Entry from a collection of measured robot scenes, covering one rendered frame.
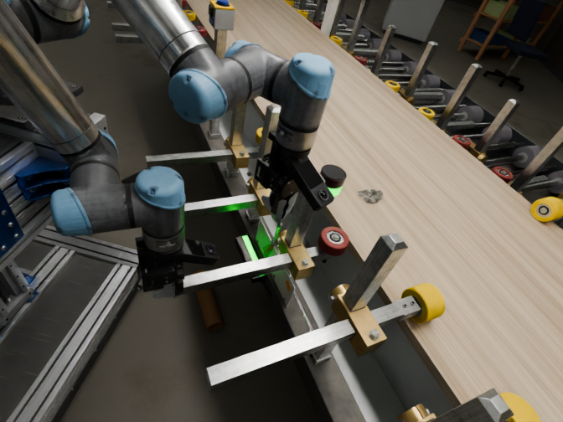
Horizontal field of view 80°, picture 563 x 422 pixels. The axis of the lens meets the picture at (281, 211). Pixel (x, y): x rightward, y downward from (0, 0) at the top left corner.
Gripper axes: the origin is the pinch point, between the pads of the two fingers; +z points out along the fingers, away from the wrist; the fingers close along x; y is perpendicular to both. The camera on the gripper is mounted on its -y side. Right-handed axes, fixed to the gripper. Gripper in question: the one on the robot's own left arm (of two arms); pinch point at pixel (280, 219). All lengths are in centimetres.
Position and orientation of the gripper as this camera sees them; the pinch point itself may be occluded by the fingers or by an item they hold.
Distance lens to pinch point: 76.8
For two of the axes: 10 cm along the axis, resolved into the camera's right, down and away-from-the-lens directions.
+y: -6.8, -6.1, 4.2
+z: -2.0, 6.9, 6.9
